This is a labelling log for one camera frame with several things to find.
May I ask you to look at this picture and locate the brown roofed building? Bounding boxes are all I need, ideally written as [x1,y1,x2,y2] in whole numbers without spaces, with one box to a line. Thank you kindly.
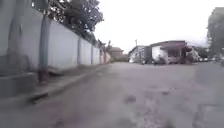
[109,46,129,63]

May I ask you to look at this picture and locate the low grey building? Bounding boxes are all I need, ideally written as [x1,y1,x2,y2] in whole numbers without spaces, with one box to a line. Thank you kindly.
[127,45,154,65]

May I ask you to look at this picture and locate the thin utility pole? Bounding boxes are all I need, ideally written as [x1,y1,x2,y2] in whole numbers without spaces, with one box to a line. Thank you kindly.
[134,38,139,51]

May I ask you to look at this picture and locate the grey asphalt road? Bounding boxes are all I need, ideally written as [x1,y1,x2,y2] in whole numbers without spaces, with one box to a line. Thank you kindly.
[0,61,224,128]

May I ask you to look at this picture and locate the raised concrete kerb strip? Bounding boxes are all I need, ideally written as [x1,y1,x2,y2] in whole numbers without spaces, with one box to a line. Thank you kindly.
[0,63,111,108]

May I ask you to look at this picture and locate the building with dark roof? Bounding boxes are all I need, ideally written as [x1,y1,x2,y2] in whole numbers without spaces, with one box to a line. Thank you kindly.
[149,40,201,65]

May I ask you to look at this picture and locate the grey pole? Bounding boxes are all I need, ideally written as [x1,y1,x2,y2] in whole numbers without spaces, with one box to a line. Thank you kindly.
[37,12,52,84]

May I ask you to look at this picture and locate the tall dark tree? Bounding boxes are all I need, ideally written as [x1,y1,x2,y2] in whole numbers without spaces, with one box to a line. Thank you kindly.
[205,7,224,61]

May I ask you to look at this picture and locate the long pale concrete wall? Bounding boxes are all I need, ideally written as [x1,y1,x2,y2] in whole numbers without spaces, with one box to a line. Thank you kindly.
[0,0,112,98]

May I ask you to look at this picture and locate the trees behind wall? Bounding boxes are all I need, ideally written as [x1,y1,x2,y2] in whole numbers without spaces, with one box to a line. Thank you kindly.
[31,0,106,48]

